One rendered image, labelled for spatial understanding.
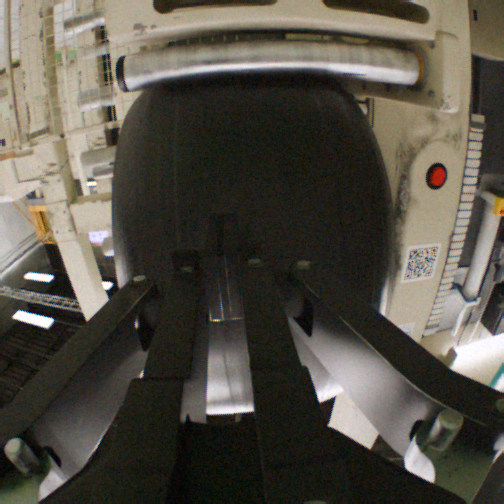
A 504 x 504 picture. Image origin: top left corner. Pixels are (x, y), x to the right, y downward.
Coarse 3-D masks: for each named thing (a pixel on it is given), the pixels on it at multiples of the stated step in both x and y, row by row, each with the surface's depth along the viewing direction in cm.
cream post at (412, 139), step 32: (448, 0) 30; (448, 32) 33; (384, 128) 48; (416, 128) 41; (448, 128) 41; (384, 160) 50; (416, 160) 43; (448, 160) 43; (416, 192) 46; (448, 192) 46; (416, 224) 48; (448, 224) 49; (416, 288) 55; (416, 320) 59; (352, 416) 75
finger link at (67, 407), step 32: (128, 288) 11; (96, 320) 9; (128, 320) 10; (64, 352) 8; (96, 352) 8; (128, 352) 10; (32, 384) 6; (64, 384) 6; (96, 384) 8; (128, 384) 9; (0, 416) 5; (32, 416) 5; (64, 416) 6; (96, 416) 7; (0, 448) 4; (32, 448) 5; (64, 448) 6
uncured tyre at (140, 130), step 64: (128, 128) 32; (192, 128) 28; (256, 128) 29; (320, 128) 29; (128, 192) 28; (192, 192) 27; (256, 192) 27; (320, 192) 28; (384, 192) 31; (128, 256) 29; (320, 256) 28; (384, 256) 30; (320, 384) 34
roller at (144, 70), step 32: (128, 64) 28; (160, 64) 28; (192, 64) 28; (224, 64) 29; (256, 64) 29; (288, 64) 29; (320, 64) 29; (352, 64) 29; (384, 64) 29; (416, 64) 29
